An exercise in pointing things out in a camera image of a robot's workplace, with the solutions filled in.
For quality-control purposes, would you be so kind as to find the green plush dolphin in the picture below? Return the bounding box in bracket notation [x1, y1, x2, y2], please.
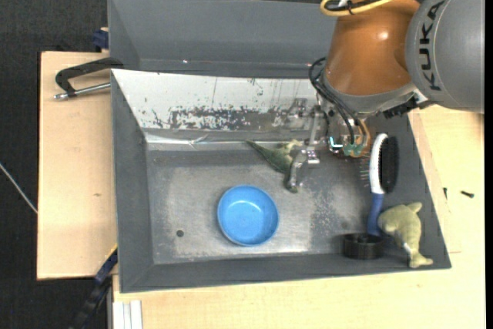
[377, 201, 434, 269]

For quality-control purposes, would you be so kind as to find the grey metal bin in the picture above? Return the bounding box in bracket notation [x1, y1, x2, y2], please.
[106, 0, 452, 294]

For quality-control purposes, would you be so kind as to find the white and blue brush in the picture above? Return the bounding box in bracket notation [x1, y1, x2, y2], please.
[365, 133, 401, 238]

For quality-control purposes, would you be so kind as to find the black ring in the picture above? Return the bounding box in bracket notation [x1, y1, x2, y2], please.
[343, 233, 384, 261]

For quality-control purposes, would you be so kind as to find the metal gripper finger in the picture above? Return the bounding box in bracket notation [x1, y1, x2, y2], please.
[291, 97, 314, 127]
[287, 148, 322, 192]

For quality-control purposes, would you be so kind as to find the green toy dinosaur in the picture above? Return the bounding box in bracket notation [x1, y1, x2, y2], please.
[245, 138, 305, 194]

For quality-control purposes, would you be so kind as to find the blue bowl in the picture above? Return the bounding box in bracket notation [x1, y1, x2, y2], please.
[216, 184, 280, 247]

